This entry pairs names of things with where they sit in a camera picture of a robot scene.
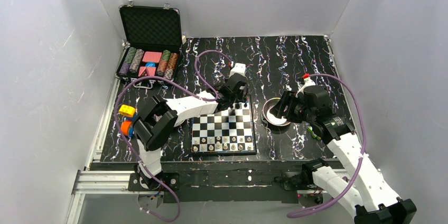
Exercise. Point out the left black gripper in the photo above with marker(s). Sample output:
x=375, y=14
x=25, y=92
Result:
x=228, y=97

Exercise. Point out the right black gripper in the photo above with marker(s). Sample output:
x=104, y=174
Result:
x=286, y=104

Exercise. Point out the black and white chessboard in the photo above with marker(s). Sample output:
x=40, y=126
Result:
x=228, y=132

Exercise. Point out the steel bowl with chess pieces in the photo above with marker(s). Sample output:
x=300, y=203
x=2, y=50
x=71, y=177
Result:
x=268, y=117

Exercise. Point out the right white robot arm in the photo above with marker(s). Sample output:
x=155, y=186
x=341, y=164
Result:
x=366, y=196

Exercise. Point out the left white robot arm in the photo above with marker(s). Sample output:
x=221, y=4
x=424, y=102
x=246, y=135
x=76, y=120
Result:
x=153, y=124

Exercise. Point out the green toy car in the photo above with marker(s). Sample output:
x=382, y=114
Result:
x=312, y=133

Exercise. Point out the black poker chip case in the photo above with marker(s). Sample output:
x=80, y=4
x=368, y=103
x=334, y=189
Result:
x=153, y=29

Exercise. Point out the colourful toy block car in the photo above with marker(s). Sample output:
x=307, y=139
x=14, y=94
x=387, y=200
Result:
x=129, y=113

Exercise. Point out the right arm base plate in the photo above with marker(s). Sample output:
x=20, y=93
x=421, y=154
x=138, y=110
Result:
x=297, y=180

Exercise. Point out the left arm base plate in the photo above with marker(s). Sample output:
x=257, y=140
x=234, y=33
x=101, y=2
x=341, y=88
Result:
x=139, y=183

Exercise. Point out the aluminium frame rail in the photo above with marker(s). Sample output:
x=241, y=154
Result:
x=279, y=151

